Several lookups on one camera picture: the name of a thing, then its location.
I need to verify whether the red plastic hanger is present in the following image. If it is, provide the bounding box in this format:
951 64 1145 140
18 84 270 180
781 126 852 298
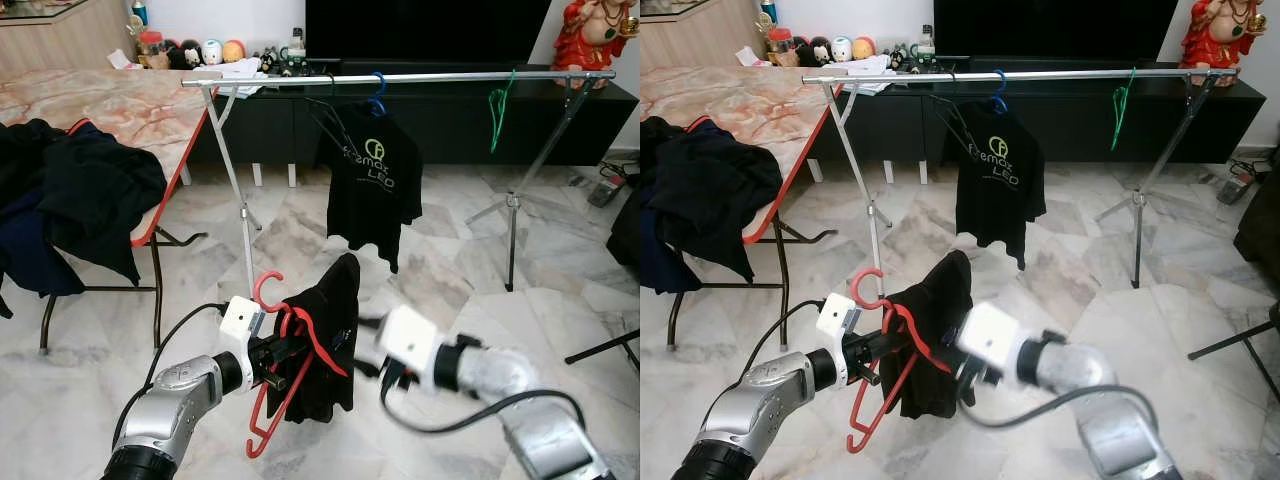
845 266 956 454
245 270 351 459

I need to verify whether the black plastic hanger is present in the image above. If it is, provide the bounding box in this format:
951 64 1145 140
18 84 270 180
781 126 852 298
303 80 351 151
930 78 981 151

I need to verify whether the green plastic hanger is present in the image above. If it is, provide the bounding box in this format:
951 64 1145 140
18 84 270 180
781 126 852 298
487 70 518 154
1112 68 1139 153

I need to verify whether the black printed T-shirt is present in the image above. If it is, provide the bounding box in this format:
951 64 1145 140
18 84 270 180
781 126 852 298
953 100 1048 271
315 105 424 274

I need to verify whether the navy polo shirt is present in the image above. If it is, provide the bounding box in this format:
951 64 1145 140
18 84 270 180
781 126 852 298
640 205 701 296
0 185 89 321

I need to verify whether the black television console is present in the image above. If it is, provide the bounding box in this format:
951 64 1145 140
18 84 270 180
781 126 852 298
190 60 640 169
815 58 1266 164

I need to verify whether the black tripod leg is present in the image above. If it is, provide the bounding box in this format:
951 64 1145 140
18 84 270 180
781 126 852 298
1187 305 1280 401
565 330 640 366

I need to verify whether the metal clothes rack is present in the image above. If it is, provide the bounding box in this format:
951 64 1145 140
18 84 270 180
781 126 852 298
182 68 616 293
802 66 1238 296

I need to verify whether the dark sofa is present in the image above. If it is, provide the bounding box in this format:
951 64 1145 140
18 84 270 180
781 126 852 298
1235 145 1280 266
607 175 640 271

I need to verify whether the white paper stack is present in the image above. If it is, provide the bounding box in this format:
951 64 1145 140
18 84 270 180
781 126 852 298
215 58 266 96
840 55 896 96

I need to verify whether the marble folding table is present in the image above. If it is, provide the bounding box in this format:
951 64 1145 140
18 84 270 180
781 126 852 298
0 68 216 353
640 66 841 351

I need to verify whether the black flat television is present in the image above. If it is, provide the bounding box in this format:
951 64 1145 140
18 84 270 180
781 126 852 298
305 0 553 63
932 0 1181 59

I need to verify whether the wooden sideboard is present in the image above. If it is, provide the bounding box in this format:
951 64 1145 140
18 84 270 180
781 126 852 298
640 0 771 69
0 0 136 71

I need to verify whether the red laughing Buddha statue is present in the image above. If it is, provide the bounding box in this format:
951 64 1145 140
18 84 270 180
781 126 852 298
1180 0 1263 71
553 0 640 73

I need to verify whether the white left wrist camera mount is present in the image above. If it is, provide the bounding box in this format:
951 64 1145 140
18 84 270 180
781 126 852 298
218 296 269 361
815 292 863 363

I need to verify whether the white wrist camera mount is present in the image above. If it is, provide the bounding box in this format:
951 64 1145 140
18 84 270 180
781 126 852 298
378 305 446 391
218 296 269 361
958 300 1031 391
815 292 863 363

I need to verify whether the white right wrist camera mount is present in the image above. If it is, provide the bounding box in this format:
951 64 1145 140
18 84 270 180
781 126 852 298
378 305 446 391
958 300 1031 391

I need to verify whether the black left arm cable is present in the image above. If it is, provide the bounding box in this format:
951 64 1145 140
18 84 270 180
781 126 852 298
112 303 231 441
760 300 826 371

